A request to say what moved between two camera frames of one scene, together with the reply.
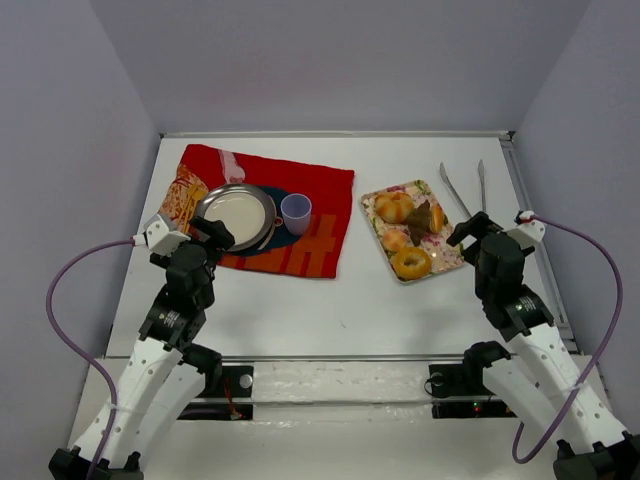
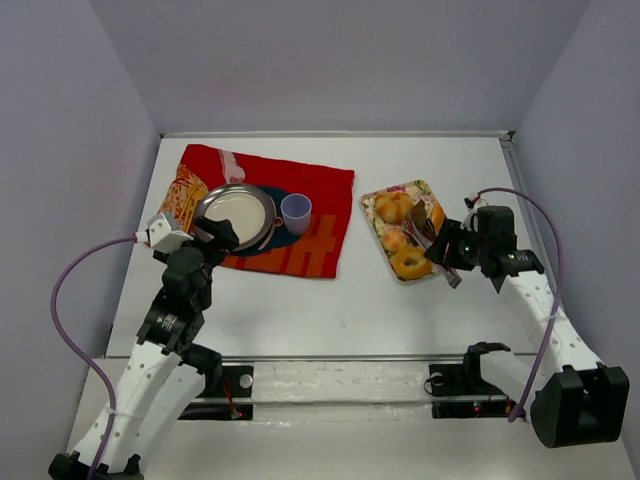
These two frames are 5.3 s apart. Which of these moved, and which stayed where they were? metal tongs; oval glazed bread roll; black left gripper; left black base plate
Moved: metal tongs
Stayed: left black base plate; black left gripper; oval glazed bread roll
